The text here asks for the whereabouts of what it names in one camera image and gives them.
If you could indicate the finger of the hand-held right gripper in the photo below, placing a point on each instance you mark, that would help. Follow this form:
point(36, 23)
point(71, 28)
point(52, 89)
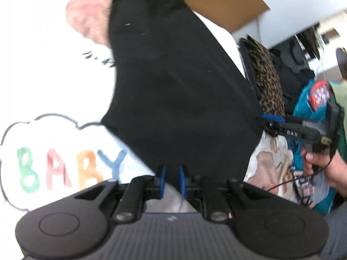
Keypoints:
point(272, 118)

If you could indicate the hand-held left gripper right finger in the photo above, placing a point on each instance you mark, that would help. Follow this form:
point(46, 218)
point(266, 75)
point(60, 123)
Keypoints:
point(183, 180)

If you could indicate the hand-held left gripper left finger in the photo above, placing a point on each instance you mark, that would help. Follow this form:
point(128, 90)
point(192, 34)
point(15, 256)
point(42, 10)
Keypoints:
point(162, 180)

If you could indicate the black pants with patterned sides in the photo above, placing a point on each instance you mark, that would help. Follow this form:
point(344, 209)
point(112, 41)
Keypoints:
point(176, 86)

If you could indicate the person's right hand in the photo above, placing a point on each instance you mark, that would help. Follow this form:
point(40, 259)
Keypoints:
point(336, 170)

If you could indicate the teal printed bag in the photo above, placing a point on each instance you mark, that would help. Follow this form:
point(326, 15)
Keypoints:
point(306, 105)

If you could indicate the leopard print cloth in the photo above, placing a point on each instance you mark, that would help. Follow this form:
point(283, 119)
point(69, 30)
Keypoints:
point(267, 86)

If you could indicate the pale green cloth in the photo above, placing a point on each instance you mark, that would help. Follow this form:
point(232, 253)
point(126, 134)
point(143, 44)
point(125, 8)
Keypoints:
point(340, 108)

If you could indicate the low brown cardboard sheet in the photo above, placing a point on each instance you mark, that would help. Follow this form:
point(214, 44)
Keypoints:
point(217, 2)

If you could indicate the cream printed blanket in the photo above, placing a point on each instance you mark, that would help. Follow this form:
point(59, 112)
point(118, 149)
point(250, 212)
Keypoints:
point(54, 59)

